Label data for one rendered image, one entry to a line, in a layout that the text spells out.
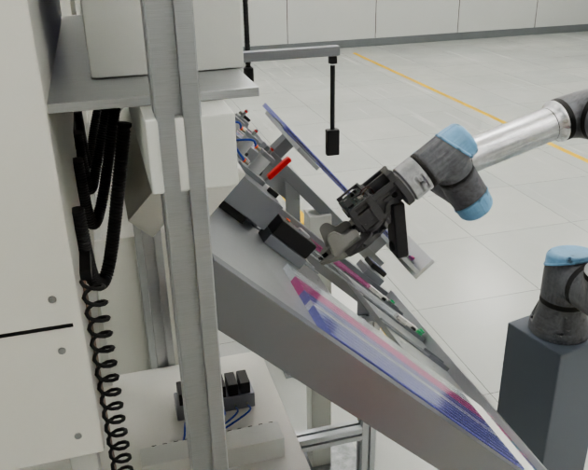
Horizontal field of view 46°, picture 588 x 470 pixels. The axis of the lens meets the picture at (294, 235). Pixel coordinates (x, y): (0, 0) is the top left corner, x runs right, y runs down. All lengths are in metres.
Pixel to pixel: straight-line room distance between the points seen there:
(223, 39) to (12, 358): 0.39
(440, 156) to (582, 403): 0.95
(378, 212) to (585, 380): 0.89
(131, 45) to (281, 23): 8.37
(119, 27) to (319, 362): 0.42
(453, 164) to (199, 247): 0.74
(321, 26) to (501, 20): 2.61
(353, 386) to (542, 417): 1.16
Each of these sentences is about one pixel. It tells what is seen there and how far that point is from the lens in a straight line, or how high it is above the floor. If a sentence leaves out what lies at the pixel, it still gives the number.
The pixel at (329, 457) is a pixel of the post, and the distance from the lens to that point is 2.22.
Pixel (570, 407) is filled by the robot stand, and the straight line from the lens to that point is 1.99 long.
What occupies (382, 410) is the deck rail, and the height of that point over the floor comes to 0.98.
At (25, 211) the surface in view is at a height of 1.29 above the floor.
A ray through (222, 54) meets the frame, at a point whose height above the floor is 1.41.
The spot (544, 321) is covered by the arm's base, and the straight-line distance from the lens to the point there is 1.87.
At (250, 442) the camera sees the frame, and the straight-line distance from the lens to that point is 1.32.
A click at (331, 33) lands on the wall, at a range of 9.31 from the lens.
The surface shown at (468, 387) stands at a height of 0.73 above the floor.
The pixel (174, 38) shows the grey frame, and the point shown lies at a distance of 0.61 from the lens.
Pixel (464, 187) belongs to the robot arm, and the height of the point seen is 1.07.
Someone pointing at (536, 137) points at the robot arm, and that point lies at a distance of 1.58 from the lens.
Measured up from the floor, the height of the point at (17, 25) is 1.46.
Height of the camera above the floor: 1.53
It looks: 25 degrees down
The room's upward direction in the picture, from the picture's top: 1 degrees counter-clockwise
